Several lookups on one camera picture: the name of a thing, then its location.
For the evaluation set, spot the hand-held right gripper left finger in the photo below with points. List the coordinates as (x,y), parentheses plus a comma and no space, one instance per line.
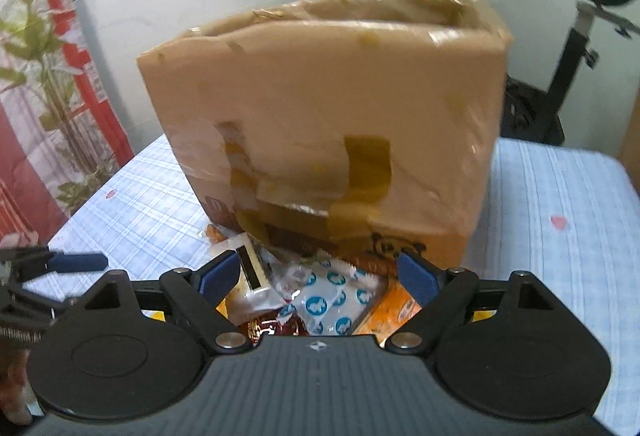
(220,277)

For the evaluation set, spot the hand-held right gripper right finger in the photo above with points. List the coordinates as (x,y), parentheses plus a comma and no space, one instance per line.
(417,277)

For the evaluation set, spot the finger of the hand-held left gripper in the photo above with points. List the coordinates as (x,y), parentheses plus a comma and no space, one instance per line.
(75,262)
(35,298)

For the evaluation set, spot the white cracker packet black stripe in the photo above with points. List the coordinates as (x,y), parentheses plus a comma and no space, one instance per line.
(252,273)

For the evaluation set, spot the orange snack packet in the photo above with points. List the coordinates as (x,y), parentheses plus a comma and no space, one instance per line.
(390,311)

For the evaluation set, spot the small pink white candy packet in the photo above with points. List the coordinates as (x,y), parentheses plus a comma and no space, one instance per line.
(290,278)

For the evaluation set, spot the dark brown snack packet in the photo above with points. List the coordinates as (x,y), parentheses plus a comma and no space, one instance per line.
(272,328)

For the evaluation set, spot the white packet with blue dots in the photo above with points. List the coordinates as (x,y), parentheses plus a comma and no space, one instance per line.
(325,298)

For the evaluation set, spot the brown cardboard box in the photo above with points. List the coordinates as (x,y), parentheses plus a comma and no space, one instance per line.
(320,116)

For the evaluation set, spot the person's left hand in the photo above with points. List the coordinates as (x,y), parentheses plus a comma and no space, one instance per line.
(15,386)

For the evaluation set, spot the checkered tablecloth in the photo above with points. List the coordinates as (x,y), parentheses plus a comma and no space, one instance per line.
(550,206)

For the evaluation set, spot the red floral curtain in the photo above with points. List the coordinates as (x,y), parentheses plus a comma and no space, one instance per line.
(45,91)

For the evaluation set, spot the wooden door panel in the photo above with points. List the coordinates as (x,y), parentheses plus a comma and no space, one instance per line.
(632,146)

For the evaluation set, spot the black exercise bike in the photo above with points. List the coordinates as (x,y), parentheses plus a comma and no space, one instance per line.
(565,66)

